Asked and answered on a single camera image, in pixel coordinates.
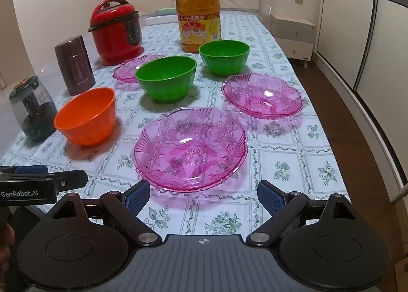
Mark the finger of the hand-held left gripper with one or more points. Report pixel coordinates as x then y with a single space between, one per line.
30 169
68 180

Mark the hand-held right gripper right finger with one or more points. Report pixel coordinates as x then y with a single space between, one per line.
269 197

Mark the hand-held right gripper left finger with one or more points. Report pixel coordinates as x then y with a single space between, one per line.
138 196

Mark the pink transparent plate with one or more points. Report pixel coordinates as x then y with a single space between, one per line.
189 152
262 96
127 70

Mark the orange plastic bowl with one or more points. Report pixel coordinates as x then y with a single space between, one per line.
87 113

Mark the green plastic bowl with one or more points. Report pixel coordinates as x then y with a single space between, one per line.
223 56
165 80

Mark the person's left hand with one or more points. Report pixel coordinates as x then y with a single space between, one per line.
5 241

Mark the floral printed tablecloth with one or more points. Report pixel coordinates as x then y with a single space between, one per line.
287 152

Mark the glass jar with dark contents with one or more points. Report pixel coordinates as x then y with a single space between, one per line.
33 110

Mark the maroon thermos jar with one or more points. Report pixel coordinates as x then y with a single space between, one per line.
74 66

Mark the red electric pressure cooker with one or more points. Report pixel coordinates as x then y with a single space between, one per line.
113 34

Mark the white nightstand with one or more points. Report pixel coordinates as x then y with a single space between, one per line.
295 37

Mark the white flat box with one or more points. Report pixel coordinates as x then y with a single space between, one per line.
159 19

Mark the large cooking oil bottle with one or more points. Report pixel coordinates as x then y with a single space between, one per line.
198 21

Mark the green flat box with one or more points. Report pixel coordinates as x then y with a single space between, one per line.
166 11

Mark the white sliding door wardrobe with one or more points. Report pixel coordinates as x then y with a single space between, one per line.
389 40

